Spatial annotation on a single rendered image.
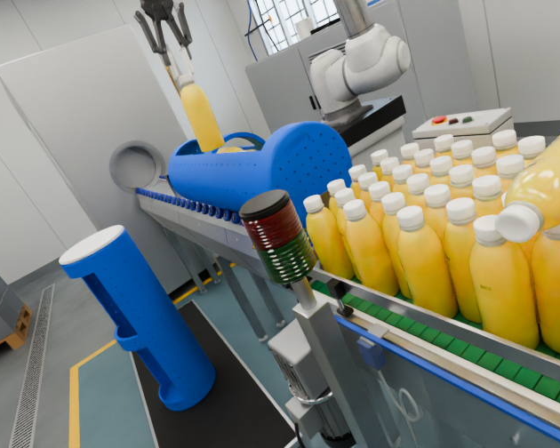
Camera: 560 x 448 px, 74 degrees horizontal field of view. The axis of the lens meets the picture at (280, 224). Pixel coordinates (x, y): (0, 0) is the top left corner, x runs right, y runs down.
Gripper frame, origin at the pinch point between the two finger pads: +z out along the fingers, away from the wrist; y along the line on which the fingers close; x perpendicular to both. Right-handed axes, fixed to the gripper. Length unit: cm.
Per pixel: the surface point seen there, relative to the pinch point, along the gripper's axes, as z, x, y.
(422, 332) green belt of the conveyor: 59, 65, 0
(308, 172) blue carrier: 36.2, 23.6, -13.9
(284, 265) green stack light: 32, 68, 22
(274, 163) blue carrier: 30.0, 23.8, -4.8
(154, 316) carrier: 85, -54, 32
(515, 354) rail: 53, 82, 3
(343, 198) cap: 38, 47, -5
